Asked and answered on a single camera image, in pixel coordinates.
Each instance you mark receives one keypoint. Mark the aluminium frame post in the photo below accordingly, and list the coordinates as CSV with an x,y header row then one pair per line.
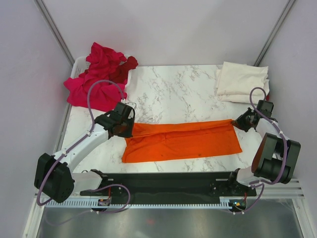
x,y
54,29
276,28

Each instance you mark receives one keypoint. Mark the left aluminium frame post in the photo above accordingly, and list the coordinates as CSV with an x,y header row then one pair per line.
x,y
54,29

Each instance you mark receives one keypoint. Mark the white laundry basket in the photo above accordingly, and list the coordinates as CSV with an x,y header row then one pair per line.
x,y
80,65

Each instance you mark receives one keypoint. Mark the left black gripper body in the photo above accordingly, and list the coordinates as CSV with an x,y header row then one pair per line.
x,y
126,131

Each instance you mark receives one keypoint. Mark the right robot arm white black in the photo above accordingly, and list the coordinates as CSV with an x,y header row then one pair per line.
x,y
277,155

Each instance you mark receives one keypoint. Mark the folded white t shirt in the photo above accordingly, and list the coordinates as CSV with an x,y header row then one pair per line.
x,y
245,97

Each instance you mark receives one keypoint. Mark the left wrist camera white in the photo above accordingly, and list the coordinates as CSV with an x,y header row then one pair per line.
x,y
132,104

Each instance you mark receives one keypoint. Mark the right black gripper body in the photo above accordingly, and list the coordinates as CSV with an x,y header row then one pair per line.
x,y
243,121

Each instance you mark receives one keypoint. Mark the folded cream t shirt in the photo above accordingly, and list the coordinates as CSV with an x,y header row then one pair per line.
x,y
240,79

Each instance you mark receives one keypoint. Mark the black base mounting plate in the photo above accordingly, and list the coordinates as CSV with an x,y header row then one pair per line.
x,y
175,188

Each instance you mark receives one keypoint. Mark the orange t shirt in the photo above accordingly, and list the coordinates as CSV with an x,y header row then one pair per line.
x,y
165,142

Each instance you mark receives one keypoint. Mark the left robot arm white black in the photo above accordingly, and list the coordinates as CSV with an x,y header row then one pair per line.
x,y
55,176

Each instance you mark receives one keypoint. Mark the white slotted cable duct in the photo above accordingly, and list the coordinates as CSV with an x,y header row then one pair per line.
x,y
99,203

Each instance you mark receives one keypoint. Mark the right aluminium frame post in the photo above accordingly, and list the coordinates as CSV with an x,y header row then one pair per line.
x,y
276,28

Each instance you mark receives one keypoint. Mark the aluminium cross extrusion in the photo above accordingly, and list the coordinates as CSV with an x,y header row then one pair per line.
x,y
279,189

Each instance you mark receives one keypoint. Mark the left aluminium side rail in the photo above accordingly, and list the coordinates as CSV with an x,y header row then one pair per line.
x,y
63,128

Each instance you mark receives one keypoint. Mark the pink red t shirt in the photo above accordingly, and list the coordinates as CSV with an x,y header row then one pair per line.
x,y
100,78

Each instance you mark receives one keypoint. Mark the dark red t shirt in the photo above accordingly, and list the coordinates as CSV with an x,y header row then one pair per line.
x,y
120,76

